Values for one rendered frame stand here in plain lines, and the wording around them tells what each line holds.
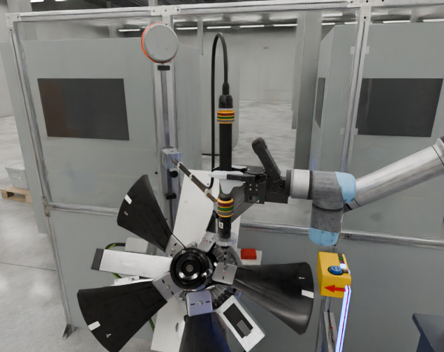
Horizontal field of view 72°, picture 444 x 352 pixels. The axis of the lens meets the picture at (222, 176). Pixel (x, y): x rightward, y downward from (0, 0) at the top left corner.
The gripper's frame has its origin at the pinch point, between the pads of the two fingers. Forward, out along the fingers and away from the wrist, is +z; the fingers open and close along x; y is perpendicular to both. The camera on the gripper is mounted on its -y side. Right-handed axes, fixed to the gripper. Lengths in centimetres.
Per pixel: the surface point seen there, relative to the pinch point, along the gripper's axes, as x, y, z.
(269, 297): -5.9, 33.7, -17.0
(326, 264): 28, 43, -37
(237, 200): 12.3, 13.7, -4.5
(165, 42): 57, -37, 36
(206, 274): -6.2, 29.1, 0.8
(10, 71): 181, -24, 243
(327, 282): 21, 46, -36
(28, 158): 180, 61, 241
